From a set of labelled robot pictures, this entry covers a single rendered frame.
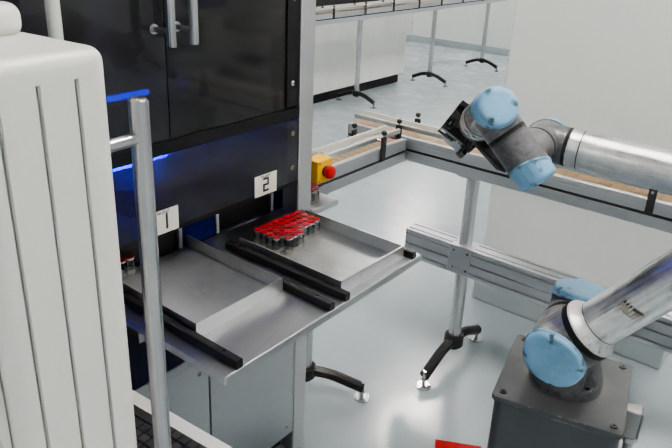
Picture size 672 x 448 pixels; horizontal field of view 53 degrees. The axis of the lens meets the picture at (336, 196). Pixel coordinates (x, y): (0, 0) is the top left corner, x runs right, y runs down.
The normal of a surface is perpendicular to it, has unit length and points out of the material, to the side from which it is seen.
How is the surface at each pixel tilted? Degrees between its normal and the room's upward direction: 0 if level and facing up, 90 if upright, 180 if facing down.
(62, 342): 90
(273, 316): 0
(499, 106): 63
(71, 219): 90
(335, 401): 0
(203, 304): 0
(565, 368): 96
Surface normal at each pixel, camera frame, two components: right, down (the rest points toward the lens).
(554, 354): -0.61, 0.37
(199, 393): 0.78, 0.26
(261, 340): 0.04, -0.93
